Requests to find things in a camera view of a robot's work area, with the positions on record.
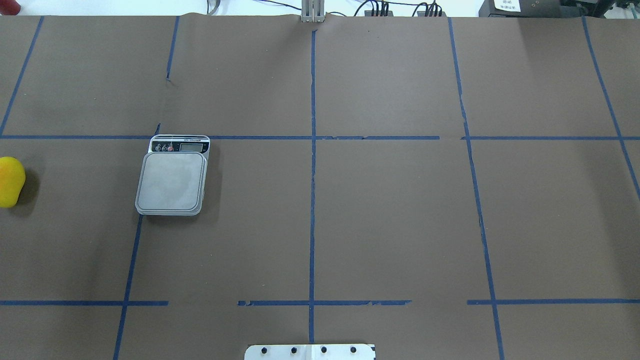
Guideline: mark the red object at corner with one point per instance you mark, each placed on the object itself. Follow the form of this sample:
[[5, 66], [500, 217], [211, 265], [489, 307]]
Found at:
[[10, 7]]

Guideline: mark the black power strip left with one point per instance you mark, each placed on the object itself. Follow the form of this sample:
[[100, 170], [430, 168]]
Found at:
[[379, 9]]

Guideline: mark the aluminium camera post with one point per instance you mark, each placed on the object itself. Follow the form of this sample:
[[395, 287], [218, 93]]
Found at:
[[313, 11]]

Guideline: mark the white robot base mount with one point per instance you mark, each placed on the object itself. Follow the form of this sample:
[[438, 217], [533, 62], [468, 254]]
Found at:
[[336, 351]]

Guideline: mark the black power strip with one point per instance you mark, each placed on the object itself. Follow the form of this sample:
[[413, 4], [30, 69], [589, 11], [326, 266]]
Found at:
[[379, 9], [428, 10]]

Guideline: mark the digital kitchen scale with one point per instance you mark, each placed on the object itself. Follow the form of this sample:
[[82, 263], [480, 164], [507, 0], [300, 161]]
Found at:
[[173, 175]]

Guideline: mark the black power strip right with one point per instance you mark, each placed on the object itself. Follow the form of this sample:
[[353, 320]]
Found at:
[[428, 10]]

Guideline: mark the yellow mango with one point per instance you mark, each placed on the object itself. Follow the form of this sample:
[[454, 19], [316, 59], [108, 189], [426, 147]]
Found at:
[[12, 181]]

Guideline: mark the black equipment box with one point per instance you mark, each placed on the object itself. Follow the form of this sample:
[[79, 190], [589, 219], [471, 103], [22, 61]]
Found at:
[[528, 9]]

